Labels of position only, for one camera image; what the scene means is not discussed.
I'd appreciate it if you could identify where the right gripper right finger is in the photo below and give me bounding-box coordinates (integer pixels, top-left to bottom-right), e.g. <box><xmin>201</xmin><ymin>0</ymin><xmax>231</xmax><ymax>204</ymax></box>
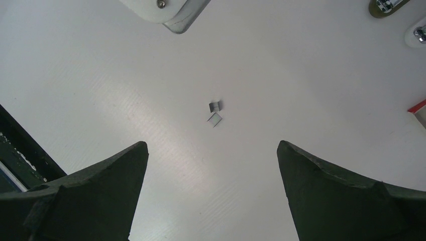
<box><xmin>277</xmin><ymin>141</ymin><xmax>425</xmax><ymax>240</ymax></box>

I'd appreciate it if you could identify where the grey small stapler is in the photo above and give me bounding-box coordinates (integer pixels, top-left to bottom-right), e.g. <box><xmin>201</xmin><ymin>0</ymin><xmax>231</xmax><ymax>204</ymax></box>
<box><xmin>368</xmin><ymin>0</ymin><xmax>409</xmax><ymax>19</ymax></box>

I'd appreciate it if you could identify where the pink and white stapler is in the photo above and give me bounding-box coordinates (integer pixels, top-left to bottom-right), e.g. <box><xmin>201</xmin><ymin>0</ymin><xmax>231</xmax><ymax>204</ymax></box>
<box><xmin>404</xmin><ymin>17</ymin><xmax>425</xmax><ymax>48</ymax></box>

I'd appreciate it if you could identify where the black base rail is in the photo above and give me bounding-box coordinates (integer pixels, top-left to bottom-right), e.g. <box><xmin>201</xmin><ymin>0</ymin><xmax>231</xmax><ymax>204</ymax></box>
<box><xmin>1</xmin><ymin>106</ymin><xmax>66</xmax><ymax>193</ymax></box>

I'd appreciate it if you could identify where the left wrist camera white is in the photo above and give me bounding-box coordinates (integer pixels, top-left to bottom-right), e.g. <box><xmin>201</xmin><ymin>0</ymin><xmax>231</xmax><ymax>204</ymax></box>
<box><xmin>120</xmin><ymin>0</ymin><xmax>210</xmax><ymax>34</ymax></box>

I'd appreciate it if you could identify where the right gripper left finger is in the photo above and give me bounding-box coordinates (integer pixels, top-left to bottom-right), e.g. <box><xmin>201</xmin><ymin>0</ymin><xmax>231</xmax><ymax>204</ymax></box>
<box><xmin>1</xmin><ymin>141</ymin><xmax>149</xmax><ymax>240</ymax></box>

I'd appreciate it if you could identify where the staple box red white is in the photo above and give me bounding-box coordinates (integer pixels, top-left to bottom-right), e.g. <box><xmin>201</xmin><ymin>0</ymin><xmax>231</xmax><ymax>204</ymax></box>
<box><xmin>407</xmin><ymin>99</ymin><xmax>425</xmax><ymax>130</ymax></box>

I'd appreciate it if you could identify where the small metal staple strip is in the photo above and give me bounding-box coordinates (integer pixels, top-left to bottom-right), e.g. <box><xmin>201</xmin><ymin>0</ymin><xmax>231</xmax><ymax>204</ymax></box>
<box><xmin>207</xmin><ymin>112</ymin><xmax>223</xmax><ymax>128</ymax></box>

